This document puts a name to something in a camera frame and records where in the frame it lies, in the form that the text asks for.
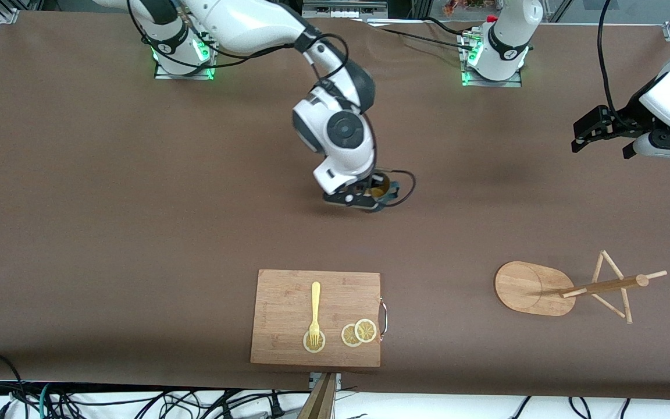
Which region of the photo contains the teal ribbed cup with handle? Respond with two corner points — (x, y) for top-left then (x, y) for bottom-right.
(368, 179), (400, 213)

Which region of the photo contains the wooden cup rack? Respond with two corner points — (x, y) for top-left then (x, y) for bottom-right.
(494, 250), (668, 325)

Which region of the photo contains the yellow plastic fork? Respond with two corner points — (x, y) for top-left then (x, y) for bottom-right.
(308, 282), (322, 350)

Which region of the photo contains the bamboo cutting board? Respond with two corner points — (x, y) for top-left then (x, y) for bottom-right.
(250, 269), (388, 368)

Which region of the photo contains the lemon slice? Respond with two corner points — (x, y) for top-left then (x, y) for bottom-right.
(303, 329), (326, 354)
(341, 324), (365, 348)
(354, 318), (377, 343)

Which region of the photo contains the orange red object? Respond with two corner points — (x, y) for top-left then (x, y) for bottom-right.
(443, 0), (490, 17)

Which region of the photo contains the grey power strip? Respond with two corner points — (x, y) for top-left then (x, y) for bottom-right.
(302, 0), (389, 19)

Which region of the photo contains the table cover sheet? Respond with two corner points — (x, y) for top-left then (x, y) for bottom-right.
(0, 10), (670, 402)

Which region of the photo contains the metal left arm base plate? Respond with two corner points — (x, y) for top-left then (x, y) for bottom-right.
(460, 32), (523, 88)

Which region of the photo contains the black base cable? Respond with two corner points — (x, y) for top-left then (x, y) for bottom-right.
(377, 26), (478, 52)
(425, 16), (475, 38)

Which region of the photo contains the small metal bracket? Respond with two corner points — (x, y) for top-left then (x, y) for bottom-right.
(309, 372), (343, 390)

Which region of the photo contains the wooden post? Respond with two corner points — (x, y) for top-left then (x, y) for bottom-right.
(297, 372), (337, 419)

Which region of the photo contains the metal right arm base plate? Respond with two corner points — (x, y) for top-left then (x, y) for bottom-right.
(154, 26), (217, 80)

